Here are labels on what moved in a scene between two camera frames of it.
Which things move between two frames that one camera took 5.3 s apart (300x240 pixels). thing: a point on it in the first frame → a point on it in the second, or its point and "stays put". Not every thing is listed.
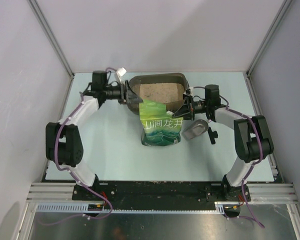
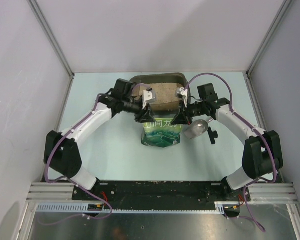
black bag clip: x=212 y=135 stays put
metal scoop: x=196 y=129 stays put
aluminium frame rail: x=62 y=193 stays put
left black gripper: x=131 y=97 → x=144 y=116
